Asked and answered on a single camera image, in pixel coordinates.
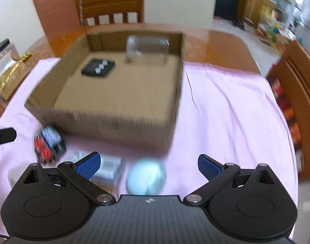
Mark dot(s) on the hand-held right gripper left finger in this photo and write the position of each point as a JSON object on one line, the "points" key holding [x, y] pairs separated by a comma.
{"points": [[90, 164]]}

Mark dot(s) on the clear container with black lid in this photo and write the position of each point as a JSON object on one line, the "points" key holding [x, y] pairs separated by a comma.
{"points": [[3, 56]]}

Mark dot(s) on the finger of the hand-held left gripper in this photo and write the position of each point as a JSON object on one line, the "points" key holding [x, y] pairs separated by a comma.
{"points": [[3, 136]]}

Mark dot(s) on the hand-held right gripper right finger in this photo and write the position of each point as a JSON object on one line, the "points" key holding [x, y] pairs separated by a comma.
{"points": [[208, 165]]}

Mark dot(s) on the wooden door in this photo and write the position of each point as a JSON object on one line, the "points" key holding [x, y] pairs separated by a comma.
{"points": [[55, 5]]}

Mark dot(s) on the gold foil bag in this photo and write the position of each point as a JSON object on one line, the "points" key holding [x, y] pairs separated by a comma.
{"points": [[10, 76]]}

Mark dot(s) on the grey-blue plush toy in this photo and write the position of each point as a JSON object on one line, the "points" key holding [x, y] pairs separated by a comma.
{"points": [[147, 176]]}

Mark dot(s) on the clear plastic jar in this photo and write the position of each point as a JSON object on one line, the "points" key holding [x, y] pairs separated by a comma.
{"points": [[147, 48]]}

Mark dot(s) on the brown cardboard box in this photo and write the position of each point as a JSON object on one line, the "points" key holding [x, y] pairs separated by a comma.
{"points": [[114, 117]]}

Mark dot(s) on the wooden chair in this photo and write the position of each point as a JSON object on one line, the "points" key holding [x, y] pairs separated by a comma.
{"points": [[297, 81], [111, 2]]}

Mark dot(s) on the blue toy car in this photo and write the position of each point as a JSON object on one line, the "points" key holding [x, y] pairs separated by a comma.
{"points": [[52, 137]]}

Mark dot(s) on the pink cloth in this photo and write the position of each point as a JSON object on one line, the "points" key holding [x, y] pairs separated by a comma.
{"points": [[233, 122]]}

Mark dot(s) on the clear plastic case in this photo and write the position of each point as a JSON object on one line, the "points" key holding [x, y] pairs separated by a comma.
{"points": [[109, 167]]}

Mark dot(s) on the black timer with white buttons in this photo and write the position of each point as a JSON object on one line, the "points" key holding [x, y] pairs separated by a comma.
{"points": [[97, 68]]}

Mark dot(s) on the wooden cabinet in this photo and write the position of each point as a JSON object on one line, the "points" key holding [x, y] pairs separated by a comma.
{"points": [[259, 5]]}

